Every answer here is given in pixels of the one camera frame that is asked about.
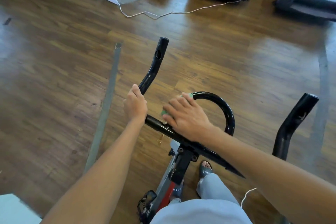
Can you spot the person's right hand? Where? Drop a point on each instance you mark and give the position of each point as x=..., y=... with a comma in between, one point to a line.
x=189, y=119

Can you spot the person's left hand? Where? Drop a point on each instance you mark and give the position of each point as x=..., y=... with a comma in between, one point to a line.
x=135, y=105

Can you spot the red and grey spin bike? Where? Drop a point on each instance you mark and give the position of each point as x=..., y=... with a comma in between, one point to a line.
x=155, y=61

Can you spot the person's left forearm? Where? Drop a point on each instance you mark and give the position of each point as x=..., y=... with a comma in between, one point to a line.
x=94, y=179

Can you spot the person's right forearm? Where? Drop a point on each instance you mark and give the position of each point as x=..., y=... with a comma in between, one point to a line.
x=278, y=171

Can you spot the black sandal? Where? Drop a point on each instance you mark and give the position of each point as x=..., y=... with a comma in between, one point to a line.
x=204, y=168
x=177, y=189

